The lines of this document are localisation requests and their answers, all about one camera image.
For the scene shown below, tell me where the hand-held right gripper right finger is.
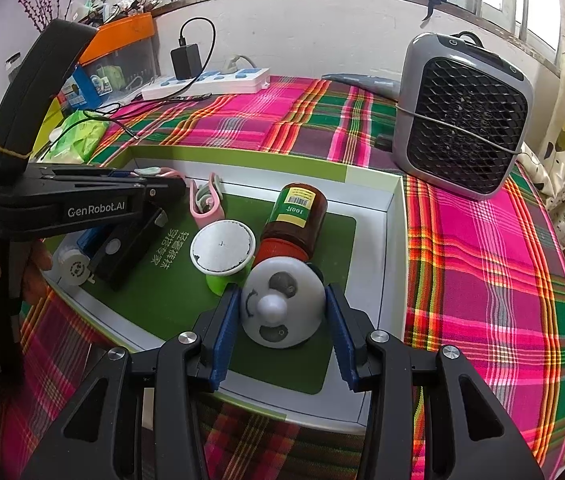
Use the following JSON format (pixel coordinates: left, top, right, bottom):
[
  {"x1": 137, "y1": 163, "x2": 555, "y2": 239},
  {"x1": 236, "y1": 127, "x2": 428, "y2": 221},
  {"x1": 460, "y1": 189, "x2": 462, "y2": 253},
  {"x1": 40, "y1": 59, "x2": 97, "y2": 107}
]
[{"x1": 325, "y1": 283, "x2": 545, "y2": 480}]

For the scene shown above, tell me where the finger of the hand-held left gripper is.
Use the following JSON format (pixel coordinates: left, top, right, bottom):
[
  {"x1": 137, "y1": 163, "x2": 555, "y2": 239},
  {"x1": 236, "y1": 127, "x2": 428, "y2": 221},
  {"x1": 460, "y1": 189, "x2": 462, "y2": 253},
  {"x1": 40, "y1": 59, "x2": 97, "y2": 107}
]
[
  {"x1": 141, "y1": 179, "x2": 188, "y2": 212},
  {"x1": 29, "y1": 166, "x2": 137, "y2": 187}
]

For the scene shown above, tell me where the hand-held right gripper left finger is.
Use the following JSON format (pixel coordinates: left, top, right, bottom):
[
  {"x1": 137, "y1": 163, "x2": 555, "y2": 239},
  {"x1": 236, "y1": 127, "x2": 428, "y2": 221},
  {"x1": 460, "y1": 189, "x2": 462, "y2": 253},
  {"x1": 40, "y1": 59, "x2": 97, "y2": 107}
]
[{"x1": 20, "y1": 284, "x2": 241, "y2": 480}]

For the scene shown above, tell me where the pink clip with teal disc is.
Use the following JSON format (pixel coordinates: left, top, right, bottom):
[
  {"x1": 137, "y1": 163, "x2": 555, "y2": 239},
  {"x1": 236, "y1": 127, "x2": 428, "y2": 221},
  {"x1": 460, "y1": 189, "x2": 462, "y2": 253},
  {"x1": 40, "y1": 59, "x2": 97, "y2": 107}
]
[{"x1": 130, "y1": 166, "x2": 186, "y2": 180}]

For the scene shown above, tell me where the pink plastic clip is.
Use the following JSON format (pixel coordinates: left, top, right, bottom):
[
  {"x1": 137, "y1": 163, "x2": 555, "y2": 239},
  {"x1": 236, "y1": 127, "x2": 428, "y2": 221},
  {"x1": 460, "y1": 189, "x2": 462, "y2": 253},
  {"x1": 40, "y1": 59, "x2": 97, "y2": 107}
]
[{"x1": 189, "y1": 172, "x2": 226, "y2": 231}]

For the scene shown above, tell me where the white panda egg toy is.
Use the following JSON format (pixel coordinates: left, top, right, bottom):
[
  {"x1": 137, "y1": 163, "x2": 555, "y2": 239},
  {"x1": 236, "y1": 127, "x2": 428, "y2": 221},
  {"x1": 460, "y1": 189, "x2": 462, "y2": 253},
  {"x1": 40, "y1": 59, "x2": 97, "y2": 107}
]
[{"x1": 240, "y1": 256, "x2": 327, "y2": 350}]

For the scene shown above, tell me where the black shaver with white head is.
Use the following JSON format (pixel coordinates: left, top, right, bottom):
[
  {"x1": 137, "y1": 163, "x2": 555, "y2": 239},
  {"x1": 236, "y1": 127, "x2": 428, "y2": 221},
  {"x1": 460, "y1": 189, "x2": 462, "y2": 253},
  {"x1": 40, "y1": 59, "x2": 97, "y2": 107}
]
[{"x1": 56, "y1": 205, "x2": 169, "y2": 292}]

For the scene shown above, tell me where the green can with grey lid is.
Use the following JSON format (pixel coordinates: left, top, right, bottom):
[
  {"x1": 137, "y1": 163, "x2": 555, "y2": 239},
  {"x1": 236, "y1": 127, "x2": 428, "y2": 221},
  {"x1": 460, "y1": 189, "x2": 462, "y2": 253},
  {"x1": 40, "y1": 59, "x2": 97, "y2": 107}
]
[{"x1": 190, "y1": 220, "x2": 257, "y2": 297}]

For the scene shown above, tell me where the green cardboard box tray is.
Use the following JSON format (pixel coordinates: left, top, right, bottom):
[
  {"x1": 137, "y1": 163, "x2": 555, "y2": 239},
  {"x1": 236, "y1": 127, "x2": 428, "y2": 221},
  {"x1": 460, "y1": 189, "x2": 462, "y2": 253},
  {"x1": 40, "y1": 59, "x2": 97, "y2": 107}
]
[{"x1": 41, "y1": 144, "x2": 409, "y2": 436}]

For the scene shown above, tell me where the person's left hand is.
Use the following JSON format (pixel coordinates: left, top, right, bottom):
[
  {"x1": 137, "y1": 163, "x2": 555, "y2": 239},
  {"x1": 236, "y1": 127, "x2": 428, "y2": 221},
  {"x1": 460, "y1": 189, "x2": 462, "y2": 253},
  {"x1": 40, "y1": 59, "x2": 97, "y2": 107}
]
[{"x1": 0, "y1": 240, "x2": 54, "y2": 307}]

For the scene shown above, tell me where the yellow-green cardboard box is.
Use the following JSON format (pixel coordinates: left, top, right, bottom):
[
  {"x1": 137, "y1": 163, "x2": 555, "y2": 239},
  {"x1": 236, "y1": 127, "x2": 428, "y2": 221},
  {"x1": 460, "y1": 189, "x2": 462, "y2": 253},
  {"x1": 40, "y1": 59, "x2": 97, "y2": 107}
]
[{"x1": 31, "y1": 96, "x2": 64, "y2": 157}]

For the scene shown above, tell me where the green plastic bag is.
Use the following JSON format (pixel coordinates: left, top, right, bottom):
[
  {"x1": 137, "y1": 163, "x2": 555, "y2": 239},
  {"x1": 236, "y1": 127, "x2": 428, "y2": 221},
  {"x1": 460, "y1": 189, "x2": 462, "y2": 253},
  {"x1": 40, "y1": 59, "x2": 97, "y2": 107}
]
[{"x1": 46, "y1": 109, "x2": 111, "y2": 164}]

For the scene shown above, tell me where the blue printed carton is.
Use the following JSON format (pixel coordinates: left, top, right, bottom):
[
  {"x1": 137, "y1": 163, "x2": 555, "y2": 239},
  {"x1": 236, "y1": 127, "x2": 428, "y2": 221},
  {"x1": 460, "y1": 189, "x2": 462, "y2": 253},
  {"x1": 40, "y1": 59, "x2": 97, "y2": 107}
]
[{"x1": 59, "y1": 66, "x2": 102, "y2": 111}]

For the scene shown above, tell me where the blue ribbed plastic case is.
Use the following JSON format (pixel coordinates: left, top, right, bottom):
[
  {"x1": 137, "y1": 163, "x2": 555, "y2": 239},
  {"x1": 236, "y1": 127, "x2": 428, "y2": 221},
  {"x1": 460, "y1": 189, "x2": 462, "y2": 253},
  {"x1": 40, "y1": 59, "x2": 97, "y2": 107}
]
[{"x1": 77, "y1": 225, "x2": 113, "y2": 256}]

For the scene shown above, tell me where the clear container with orange lid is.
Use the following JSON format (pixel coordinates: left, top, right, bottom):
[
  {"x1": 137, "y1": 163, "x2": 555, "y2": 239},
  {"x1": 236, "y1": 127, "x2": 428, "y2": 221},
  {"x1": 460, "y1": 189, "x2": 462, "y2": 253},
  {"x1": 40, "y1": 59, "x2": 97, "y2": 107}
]
[{"x1": 78, "y1": 12, "x2": 159, "y2": 98}]

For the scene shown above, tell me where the white power strip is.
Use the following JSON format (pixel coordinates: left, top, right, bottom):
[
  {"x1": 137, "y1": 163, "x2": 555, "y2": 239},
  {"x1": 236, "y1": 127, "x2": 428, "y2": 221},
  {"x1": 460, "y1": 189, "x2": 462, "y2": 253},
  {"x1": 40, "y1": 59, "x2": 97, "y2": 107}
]
[{"x1": 141, "y1": 67, "x2": 271, "y2": 102}]

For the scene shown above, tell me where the brown bottle with red cap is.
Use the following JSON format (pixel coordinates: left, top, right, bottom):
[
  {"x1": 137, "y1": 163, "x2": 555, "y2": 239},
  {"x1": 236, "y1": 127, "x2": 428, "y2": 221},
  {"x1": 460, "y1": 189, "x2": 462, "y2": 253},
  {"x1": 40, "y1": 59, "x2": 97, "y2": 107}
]
[{"x1": 260, "y1": 182, "x2": 329, "y2": 263}]

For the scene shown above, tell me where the black charger plug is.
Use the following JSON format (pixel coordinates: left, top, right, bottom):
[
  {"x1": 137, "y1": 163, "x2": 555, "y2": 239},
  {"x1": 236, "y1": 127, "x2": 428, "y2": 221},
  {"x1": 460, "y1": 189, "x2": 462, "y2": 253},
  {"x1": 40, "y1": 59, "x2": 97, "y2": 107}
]
[{"x1": 170, "y1": 43, "x2": 204, "y2": 81}]

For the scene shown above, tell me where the clutter of small tools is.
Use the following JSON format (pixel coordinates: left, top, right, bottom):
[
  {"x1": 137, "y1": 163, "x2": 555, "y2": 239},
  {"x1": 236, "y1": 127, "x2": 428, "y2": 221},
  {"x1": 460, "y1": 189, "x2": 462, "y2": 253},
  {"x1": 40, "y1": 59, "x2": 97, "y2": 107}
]
[{"x1": 70, "y1": 0, "x2": 163, "y2": 26}]

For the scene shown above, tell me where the plaid tablecloth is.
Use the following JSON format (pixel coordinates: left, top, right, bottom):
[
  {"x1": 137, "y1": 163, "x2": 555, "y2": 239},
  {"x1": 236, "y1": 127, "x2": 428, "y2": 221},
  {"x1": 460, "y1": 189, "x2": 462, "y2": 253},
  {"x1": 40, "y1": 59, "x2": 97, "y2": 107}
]
[{"x1": 0, "y1": 75, "x2": 565, "y2": 480}]

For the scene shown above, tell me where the grey plastic nozzle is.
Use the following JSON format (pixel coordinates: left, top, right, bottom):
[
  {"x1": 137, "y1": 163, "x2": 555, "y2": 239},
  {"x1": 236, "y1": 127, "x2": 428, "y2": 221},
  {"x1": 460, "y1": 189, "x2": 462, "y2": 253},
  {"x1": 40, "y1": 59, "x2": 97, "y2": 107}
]
[{"x1": 321, "y1": 72, "x2": 404, "y2": 104}]

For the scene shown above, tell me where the grey desktop fan heater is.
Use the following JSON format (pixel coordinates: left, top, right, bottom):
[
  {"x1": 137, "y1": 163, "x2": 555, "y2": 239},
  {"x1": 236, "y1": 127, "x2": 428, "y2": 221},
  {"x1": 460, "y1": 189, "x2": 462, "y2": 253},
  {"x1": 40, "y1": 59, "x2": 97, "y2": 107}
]
[{"x1": 391, "y1": 32, "x2": 536, "y2": 202}]

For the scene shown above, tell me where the thin black cable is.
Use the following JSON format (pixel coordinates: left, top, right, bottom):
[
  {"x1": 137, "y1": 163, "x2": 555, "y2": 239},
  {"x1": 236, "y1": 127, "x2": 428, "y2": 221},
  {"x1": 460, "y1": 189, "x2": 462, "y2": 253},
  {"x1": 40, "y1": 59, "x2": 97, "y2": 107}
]
[{"x1": 46, "y1": 91, "x2": 213, "y2": 147}]

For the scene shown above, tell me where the black charger cable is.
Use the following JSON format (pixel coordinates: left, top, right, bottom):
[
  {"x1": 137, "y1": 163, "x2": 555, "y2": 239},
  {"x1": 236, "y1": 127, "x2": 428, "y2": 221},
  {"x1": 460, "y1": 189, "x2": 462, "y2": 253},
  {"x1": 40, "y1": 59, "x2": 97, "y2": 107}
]
[{"x1": 177, "y1": 17, "x2": 217, "y2": 81}]

